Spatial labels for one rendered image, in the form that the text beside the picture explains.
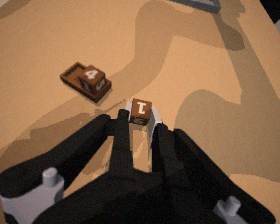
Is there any brown number cube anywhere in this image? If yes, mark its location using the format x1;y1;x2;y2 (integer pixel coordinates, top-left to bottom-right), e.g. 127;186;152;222
129;98;152;126
78;65;106;95

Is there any brown wooden calendar tray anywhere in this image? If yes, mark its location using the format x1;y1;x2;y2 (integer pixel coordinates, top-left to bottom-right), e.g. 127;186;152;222
60;61;112;104

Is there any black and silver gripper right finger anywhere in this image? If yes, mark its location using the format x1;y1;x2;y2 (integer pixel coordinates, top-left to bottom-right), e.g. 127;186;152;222
147;106;276;224

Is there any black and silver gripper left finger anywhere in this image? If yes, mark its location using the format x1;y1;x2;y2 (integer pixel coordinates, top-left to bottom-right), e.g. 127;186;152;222
0;101;138;224

